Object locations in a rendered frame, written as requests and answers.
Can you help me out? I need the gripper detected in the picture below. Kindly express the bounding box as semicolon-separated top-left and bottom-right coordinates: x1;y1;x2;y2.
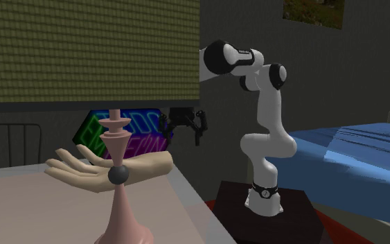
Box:
158;107;209;147

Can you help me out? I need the black hexagonal neon sign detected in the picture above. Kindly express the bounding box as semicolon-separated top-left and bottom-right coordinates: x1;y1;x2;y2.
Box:
71;108;175;160

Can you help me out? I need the beige hand sculpture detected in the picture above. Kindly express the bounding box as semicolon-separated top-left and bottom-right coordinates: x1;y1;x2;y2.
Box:
43;143;175;194

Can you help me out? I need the dark robot stand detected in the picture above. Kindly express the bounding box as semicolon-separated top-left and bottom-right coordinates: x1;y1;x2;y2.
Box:
211;180;326;244

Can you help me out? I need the pink lamp with olive shade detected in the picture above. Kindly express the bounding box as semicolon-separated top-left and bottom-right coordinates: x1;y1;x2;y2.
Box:
0;0;201;244

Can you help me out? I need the pale pink table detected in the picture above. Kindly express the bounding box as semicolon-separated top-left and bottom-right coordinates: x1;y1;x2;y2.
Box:
0;158;238;244

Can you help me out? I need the black slatted chair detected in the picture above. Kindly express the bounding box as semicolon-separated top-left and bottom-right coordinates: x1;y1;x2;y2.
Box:
0;123;42;171

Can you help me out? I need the bed with blue cover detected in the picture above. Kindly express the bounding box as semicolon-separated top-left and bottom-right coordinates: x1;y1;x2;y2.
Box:
265;110;390;229

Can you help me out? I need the green wall picture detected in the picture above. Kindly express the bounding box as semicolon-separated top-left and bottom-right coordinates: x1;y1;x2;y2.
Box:
282;0;346;31

